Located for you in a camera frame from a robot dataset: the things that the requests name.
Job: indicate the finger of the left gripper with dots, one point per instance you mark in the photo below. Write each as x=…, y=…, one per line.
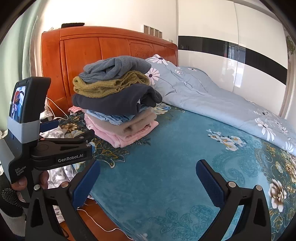
x=81, y=140

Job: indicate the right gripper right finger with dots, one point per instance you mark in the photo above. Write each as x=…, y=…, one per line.
x=254, y=221

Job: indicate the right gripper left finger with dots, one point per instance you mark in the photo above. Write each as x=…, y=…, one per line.
x=42, y=222

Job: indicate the grey knitted sweater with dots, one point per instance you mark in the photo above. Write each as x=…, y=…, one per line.
x=113, y=68

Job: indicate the left hand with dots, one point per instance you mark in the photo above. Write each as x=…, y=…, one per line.
x=24, y=182

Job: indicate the pink white zigzag cloth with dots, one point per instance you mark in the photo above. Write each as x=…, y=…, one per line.
x=74, y=110

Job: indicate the pink folded garment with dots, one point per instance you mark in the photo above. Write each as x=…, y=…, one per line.
x=118, y=141

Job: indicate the light blue folded garment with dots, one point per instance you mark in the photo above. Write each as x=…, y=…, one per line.
x=101, y=119

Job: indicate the olive green folded sweater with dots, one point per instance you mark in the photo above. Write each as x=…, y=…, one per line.
x=103, y=88

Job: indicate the dark navy folded garment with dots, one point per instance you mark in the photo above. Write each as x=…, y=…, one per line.
x=126, y=102

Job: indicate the beige folded garment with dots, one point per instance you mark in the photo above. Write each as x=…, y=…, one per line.
x=127, y=129

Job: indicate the teal floral bed blanket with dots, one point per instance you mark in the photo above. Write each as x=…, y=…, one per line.
x=150, y=191

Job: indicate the orange wooden headboard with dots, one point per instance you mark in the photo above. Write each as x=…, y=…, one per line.
x=65, y=52

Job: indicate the blue daisy pillow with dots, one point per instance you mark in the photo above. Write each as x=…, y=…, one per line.
x=160, y=68

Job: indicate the black comb on headboard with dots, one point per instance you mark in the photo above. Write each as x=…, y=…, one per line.
x=69, y=25

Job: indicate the light blue floral quilt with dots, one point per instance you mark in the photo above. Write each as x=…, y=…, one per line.
x=193, y=90

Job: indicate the white black-striped wardrobe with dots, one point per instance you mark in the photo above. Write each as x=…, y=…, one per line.
x=241, y=45

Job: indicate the beige wall switch panel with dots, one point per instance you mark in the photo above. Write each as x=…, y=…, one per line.
x=152, y=31

